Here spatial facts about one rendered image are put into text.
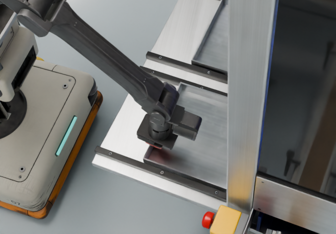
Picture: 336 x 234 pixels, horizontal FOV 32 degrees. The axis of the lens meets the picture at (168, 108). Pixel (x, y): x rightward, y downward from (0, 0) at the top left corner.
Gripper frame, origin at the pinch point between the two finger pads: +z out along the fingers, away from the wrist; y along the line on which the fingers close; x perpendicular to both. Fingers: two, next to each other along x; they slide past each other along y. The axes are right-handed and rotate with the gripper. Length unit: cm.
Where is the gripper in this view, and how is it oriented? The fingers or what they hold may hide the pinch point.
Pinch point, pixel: (156, 144)
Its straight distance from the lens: 163.1
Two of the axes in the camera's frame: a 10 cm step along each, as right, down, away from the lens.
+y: 9.2, 3.9, -1.1
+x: 3.9, -8.1, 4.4
